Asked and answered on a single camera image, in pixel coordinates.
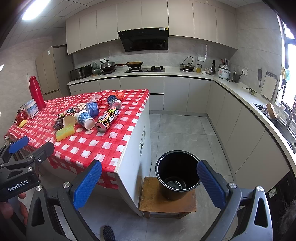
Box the yellow green sponge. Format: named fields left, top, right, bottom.
left=56, top=125, right=75, bottom=142

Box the steel wool scrubber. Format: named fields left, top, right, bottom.
left=53, top=118, right=64, bottom=131

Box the red white paper cup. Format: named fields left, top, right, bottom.
left=62, top=114, right=76, bottom=127

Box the colourful juice can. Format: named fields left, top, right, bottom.
left=56, top=108, right=76, bottom=120

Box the blue white paper cup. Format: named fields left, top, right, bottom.
left=74, top=110, right=95, bottom=130

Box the white red milk carton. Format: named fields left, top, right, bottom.
left=74, top=102, right=86, bottom=113

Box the blue soda can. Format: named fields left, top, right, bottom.
left=107, top=94, right=122, bottom=109

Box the orange plastic bag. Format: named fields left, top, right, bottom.
left=114, top=91, right=125, bottom=101

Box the clear plastic bag bundle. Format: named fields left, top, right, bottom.
left=89, top=93, right=102, bottom=106

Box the black trash bucket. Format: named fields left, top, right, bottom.
left=155, top=150, right=201, bottom=200

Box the kitchen cleaver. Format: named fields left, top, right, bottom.
left=257, top=68, right=262, bottom=88

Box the person's left hand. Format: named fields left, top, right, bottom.
left=1, top=201, right=28, bottom=226

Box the small yellow object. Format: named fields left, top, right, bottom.
left=18, top=120, right=27, bottom=128

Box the white plastic tub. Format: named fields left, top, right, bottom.
left=25, top=99, right=39, bottom=118

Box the black shoe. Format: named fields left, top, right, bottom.
left=103, top=225, right=116, bottom=241

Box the red checkered tablecloth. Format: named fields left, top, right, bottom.
left=7, top=89, right=149, bottom=189

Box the red thermos bottle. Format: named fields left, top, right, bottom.
left=29, top=76, right=46, bottom=111

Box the small wooden stool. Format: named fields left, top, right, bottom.
left=139, top=177, right=197, bottom=219

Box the beige refrigerator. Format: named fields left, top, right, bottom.
left=36, top=45, right=74, bottom=100

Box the black microwave oven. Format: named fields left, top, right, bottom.
left=70, top=65, right=92, bottom=80

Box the green ceramic jar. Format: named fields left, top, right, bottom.
left=92, top=62, right=99, bottom=74

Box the sink faucet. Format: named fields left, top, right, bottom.
left=286, top=95, right=296, bottom=127

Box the lidded black wok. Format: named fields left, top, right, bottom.
left=100, top=60, right=116, bottom=72

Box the white cutting board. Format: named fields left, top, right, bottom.
left=261, top=71, right=278, bottom=100

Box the utensil holder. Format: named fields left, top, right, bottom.
left=232, top=70, right=241, bottom=83

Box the frying pan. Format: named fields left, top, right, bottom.
left=116, top=61, right=143, bottom=68

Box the gas stove top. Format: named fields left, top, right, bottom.
left=125, top=66, right=166, bottom=73

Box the white rice cooker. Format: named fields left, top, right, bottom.
left=218, top=64, right=230, bottom=79

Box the dark glass bottle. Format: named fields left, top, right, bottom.
left=210, top=60, right=216, bottom=75

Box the kettle on stand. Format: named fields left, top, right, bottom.
left=180, top=56, right=195, bottom=72

